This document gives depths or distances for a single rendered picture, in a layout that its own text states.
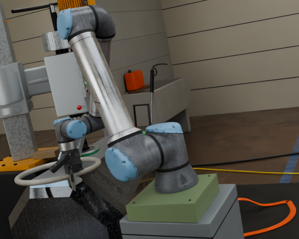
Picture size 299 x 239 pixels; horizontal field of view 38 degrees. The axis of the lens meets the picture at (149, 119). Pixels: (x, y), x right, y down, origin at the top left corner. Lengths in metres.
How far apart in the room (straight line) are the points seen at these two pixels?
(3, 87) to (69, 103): 0.73
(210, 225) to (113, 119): 0.54
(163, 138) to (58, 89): 1.39
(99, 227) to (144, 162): 0.95
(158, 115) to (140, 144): 4.07
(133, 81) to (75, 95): 3.26
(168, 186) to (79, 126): 0.57
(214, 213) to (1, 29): 2.42
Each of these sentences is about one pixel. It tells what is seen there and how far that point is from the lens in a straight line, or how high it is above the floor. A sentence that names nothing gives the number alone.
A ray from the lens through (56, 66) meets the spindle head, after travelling 2.97.
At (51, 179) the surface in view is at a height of 0.94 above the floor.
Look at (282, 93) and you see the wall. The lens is 7.51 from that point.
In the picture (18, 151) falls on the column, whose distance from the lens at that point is 3.68.
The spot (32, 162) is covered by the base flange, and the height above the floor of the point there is 0.78.
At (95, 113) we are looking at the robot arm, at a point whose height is 1.25.
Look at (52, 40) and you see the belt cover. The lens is 2.94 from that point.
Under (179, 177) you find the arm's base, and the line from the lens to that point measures 1.78.
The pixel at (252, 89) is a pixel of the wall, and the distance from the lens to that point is 7.59.
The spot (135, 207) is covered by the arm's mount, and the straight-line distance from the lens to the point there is 1.76.
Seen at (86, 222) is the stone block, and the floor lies 0.60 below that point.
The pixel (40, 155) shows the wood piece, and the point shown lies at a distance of 3.55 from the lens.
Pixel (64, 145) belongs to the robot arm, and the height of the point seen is 1.11.
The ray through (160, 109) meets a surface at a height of 0.60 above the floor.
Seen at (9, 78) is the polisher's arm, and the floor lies 1.45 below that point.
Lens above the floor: 1.56
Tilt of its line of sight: 11 degrees down
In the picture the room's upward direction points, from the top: 11 degrees counter-clockwise
